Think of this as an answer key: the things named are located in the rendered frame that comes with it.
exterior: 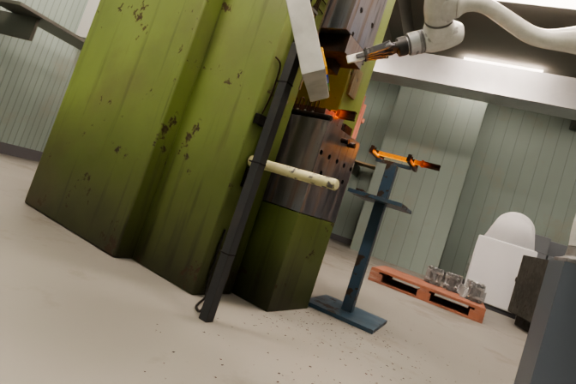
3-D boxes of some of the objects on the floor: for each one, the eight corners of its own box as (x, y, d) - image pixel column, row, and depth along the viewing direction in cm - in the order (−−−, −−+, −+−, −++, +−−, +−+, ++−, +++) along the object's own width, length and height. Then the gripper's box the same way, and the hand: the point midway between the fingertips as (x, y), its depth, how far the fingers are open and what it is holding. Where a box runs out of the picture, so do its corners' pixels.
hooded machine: (514, 315, 549) (541, 223, 558) (522, 322, 496) (550, 220, 505) (457, 294, 577) (483, 207, 586) (458, 298, 524) (486, 202, 533)
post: (213, 321, 153) (305, 47, 161) (205, 322, 150) (300, 42, 157) (205, 317, 156) (297, 47, 163) (198, 318, 152) (291, 42, 160)
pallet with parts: (479, 313, 443) (488, 285, 446) (486, 325, 372) (496, 291, 375) (378, 275, 486) (386, 249, 488) (366, 279, 415) (376, 249, 417)
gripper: (411, 47, 157) (349, 63, 160) (406, 60, 170) (349, 74, 172) (407, 28, 158) (345, 44, 161) (402, 43, 171) (345, 57, 173)
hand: (355, 57), depth 166 cm, fingers closed
